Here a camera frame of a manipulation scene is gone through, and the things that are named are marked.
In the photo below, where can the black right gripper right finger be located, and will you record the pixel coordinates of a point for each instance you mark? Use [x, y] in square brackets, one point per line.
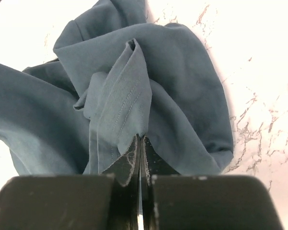
[172, 201]

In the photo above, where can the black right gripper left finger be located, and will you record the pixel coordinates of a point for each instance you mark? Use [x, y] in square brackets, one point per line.
[108, 201]

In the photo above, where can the blue-grey t-shirt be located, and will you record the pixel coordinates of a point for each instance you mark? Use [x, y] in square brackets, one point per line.
[116, 76]

